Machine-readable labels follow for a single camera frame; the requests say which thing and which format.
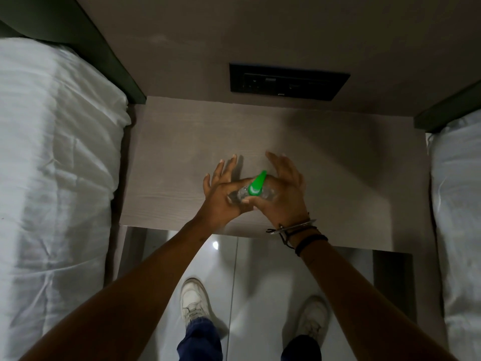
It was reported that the person's right hand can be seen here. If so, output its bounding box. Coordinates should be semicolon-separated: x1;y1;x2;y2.
253;151;310;229

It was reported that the person's left hand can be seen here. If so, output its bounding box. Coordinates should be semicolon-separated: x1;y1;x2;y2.
195;155;254;229

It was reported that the clear bottle with green cap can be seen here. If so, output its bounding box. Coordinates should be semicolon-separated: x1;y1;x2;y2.
227;170;279;206

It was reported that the person's left forearm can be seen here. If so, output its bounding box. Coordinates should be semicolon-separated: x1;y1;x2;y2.
19;217;226;361

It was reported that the person's right forearm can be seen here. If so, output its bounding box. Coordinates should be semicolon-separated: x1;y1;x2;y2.
299;238;460;361

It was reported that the silver metal bangle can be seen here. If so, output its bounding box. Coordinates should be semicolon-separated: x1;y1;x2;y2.
268;219;317;236

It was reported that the black wrist band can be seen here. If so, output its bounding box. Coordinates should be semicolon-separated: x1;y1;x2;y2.
295;234;329;257

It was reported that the white sneaker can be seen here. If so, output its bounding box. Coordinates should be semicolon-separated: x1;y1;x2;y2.
294;295;330;344
180;278;212;328

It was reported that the dark blue trouser leg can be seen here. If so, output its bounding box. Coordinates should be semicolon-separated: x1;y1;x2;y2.
281;334;322;361
176;317;224;361

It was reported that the bed with white bedding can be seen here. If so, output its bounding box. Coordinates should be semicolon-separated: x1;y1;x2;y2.
427;108;481;361
0;37;132;361

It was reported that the dark green headboard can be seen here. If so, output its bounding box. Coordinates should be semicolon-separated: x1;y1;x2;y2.
0;0;147;106
414;79;481;134

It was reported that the black thread bracelet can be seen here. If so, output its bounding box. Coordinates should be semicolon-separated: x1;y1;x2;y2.
266;224;321;250

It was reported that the black wall socket panel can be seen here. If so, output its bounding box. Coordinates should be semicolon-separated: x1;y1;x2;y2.
229;62;351;102

